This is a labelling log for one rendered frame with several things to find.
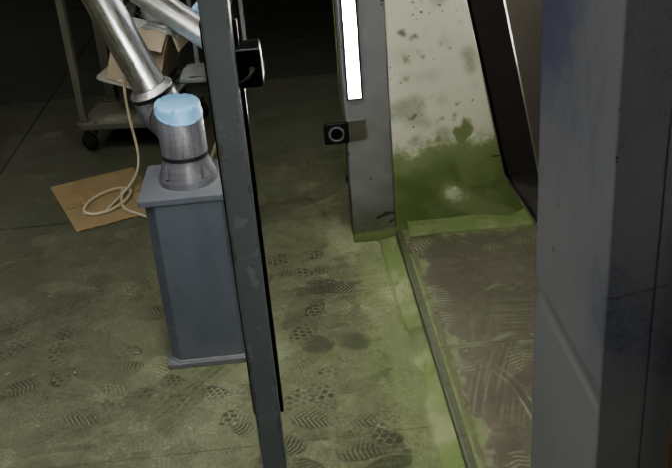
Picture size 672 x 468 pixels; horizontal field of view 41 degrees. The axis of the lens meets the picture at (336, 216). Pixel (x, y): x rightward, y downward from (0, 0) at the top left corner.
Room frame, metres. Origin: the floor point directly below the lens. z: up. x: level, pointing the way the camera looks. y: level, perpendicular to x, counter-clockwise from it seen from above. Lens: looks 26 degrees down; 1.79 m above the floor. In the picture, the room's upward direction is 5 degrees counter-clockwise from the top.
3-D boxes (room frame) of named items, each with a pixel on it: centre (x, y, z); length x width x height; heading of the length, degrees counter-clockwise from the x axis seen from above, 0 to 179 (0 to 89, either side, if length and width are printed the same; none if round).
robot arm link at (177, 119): (2.76, 0.48, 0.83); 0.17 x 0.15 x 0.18; 25
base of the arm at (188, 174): (2.75, 0.47, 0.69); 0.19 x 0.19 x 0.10
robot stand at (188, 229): (2.75, 0.47, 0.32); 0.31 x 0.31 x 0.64; 2
